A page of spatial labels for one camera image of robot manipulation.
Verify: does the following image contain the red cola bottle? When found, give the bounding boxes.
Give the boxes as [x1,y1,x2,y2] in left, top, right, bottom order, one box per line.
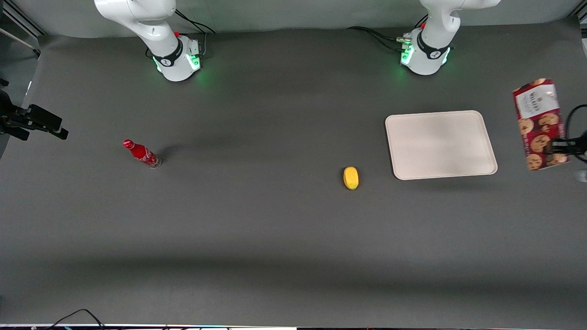
[122,139,162,169]

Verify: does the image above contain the black right arm base cables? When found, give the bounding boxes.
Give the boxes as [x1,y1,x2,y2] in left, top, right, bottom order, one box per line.
[146,8,216,59]

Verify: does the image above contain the black left arm base cables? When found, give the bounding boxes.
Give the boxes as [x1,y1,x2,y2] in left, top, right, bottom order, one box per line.
[346,16,428,52]

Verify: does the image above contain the yellow lemon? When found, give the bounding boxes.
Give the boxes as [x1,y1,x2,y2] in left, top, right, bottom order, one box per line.
[343,166,360,190]

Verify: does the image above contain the beige plastic tray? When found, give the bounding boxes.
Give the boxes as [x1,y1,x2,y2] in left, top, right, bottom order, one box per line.
[385,110,498,181]

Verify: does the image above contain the red cookie box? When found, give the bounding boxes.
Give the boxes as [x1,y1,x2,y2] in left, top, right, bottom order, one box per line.
[512,78,570,171]

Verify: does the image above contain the aluminium frame rail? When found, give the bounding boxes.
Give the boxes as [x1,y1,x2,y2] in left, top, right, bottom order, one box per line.
[0,0,47,58]

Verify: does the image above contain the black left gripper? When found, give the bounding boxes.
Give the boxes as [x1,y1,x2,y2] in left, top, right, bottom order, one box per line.
[551,137,587,159]

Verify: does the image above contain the black arm base cables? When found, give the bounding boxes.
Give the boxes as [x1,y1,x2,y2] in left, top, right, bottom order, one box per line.
[346,16,428,52]
[146,8,216,59]

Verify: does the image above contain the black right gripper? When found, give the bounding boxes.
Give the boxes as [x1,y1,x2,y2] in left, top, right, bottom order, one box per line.
[0,78,69,141]

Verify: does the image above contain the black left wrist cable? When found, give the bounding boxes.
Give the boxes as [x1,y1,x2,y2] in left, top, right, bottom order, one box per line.
[565,104,587,164]

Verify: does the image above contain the thin black table-edge cable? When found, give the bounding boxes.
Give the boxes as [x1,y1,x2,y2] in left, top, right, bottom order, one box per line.
[46,308,107,330]

